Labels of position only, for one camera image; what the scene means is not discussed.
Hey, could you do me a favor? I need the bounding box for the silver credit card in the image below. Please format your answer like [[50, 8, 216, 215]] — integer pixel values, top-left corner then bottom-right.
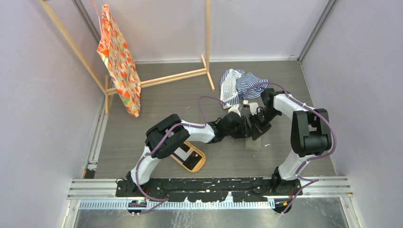
[[173, 148, 194, 163]]

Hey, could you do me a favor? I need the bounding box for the glossy black credit card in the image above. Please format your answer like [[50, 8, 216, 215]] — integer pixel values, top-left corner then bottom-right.
[[183, 152, 203, 171]]

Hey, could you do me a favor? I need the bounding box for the orange oval tray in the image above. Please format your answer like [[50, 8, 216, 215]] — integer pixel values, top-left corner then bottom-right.
[[170, 141, 206, 173]]

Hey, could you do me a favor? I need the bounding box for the orange floral cloth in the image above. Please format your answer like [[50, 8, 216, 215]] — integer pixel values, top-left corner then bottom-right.
[[97, 4, 141, 117]]

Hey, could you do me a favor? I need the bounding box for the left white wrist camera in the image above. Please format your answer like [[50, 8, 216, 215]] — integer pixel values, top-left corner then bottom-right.
[[228, 104, 242, 117]]

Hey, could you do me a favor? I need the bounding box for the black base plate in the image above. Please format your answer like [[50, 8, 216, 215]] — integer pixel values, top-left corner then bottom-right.
[[115, 177, 302, 202]]

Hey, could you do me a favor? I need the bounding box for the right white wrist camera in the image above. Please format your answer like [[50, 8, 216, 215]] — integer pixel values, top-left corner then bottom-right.
[[242, 100, 259, 115]]

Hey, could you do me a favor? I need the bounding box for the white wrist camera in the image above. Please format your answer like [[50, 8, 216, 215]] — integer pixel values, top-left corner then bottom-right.
[[242, 100, 259, 115], [228, 104, 242, 117]]

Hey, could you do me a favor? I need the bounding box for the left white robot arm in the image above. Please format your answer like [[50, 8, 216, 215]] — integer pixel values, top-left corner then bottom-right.
[[126, 112, 252, 197]]

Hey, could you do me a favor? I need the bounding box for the wooden drying rack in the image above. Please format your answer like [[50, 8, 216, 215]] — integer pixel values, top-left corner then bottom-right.
[[39, 0, 215, 114]]

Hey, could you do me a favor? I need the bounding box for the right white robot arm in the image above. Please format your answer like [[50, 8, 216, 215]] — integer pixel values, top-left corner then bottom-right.
[[249, 88, 333, 195]]

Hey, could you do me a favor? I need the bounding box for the blue striped cloth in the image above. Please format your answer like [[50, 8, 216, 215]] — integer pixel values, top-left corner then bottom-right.
[[220, 69, 269, 109]]

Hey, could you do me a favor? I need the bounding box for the grey card holder wallet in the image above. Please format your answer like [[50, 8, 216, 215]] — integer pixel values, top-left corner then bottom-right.
[[244, 137, 262, 151]]

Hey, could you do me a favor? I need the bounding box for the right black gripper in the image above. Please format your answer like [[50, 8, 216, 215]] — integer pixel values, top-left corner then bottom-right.
[[249, 108, 281, 140]]

